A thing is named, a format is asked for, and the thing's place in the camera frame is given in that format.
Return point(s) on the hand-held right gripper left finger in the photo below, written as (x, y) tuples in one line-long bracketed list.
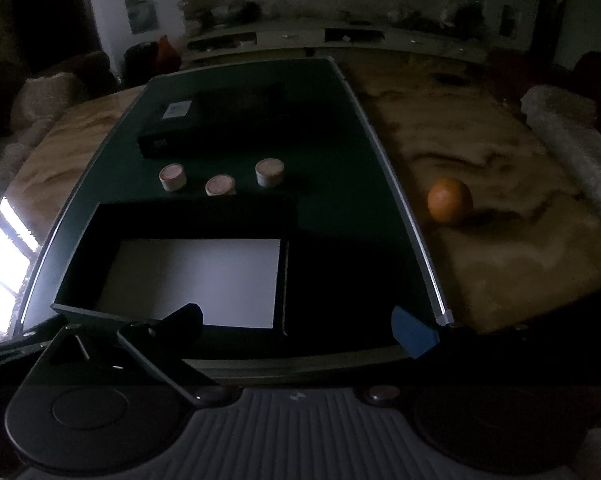
[(185, 316)]

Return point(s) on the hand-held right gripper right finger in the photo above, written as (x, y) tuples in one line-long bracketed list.
[(413, 332)]

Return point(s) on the black box white lining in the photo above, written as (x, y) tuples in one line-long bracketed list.
[(190, 280)]

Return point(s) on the small pink-topped white cylinder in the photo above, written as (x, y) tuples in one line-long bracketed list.
[(269, 172), (173, 177), (219, 186)]

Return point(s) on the black box with white label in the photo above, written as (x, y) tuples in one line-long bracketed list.
[(220, 120)]

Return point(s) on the orange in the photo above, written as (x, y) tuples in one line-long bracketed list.
[(450, 201)]

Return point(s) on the white fluffy blanket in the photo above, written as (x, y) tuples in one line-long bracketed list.
[(570, 135)]

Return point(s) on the black bin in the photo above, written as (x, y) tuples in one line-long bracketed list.
[(140, 62)]

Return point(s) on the beige fluffy cushion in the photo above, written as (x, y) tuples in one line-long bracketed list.
[(45, 97)]

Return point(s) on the red object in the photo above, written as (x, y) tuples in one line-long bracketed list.
[(169, 51)]

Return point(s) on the dark sofa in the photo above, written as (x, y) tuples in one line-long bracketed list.
[(0, 85)]

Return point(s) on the white low cabinet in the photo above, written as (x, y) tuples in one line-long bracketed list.
[(290, 37)]

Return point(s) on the dark red chair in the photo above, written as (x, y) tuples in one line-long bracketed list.
[(597, 72)]

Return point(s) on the green board with silver frame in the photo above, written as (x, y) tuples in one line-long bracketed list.
[(330, 160)]

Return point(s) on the large wall picture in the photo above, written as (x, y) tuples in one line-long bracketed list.
[(141, 12)]

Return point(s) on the narrow wall picture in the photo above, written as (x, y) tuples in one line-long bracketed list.
[(506, 21)]

